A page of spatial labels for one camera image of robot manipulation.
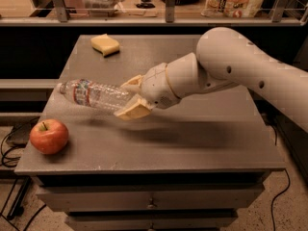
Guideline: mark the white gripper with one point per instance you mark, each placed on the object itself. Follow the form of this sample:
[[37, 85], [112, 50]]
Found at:
[[156, 85]]

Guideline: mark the clear plastic water bottle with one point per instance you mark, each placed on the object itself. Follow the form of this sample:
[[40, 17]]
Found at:
[[83, 92]]

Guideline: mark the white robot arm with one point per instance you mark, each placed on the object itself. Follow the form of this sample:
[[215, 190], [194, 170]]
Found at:
[[222, 60]]

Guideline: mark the red apple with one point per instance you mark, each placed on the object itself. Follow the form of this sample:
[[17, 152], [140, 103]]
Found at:
[[49, 136]]

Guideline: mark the yellow sponge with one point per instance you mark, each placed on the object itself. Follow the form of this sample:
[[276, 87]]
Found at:
[[105, 45]]

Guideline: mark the grey cabinet with drawers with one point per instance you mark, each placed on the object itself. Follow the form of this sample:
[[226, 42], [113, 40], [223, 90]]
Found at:
[[199, 162]]

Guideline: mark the clear plastic container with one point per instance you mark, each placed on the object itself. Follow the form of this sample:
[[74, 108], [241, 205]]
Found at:
[[101, 0]]

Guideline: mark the round drawer knob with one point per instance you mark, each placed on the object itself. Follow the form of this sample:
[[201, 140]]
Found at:
[[151, 205]]

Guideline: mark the colourful snack bag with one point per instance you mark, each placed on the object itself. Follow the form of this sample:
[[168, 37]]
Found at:
[[232, 8]]

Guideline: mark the grey metal shelf rail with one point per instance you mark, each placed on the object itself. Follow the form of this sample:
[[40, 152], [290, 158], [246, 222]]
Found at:
[[126, 13]]

